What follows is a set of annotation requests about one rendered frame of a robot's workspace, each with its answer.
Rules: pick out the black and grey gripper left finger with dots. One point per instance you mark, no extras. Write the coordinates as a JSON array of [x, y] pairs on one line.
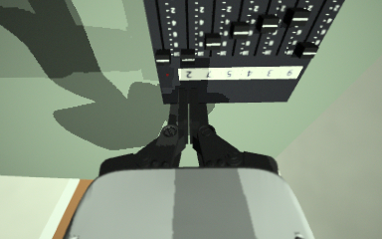
[[164, 151]]

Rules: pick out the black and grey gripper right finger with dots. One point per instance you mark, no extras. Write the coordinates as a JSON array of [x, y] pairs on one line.
[[211, 149]]

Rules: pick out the black lighting desk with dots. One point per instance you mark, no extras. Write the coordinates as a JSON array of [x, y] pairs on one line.
[[263, 69]]

